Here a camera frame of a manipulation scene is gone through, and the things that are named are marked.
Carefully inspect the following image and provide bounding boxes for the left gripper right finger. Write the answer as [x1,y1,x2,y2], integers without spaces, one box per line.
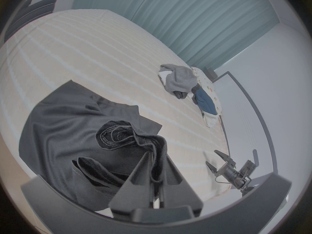
[160,155,204,217]

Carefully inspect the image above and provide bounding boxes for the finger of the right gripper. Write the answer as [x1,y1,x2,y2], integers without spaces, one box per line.
[214,150,231,164]
[205,161,218,177]

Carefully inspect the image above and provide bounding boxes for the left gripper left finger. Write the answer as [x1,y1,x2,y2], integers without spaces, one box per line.
[108,152,154,220]

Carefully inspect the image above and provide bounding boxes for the black T-shirt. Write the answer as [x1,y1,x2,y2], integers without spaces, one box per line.
[19,80,169,210]

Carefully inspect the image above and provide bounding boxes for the pile of clothes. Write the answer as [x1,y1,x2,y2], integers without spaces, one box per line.
[158,64,220,128]

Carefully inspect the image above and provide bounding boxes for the bed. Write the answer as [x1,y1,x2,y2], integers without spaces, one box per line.
[0,9,278,216]

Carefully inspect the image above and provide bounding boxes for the white printed pillow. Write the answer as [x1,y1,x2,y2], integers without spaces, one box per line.
[190,67,223,116]

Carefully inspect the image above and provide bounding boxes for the grey bedside table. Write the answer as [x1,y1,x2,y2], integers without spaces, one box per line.
[203,67,217,80]

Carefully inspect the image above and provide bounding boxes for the black chest of drawers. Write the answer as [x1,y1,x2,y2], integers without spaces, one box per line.
[4,0,59,42]

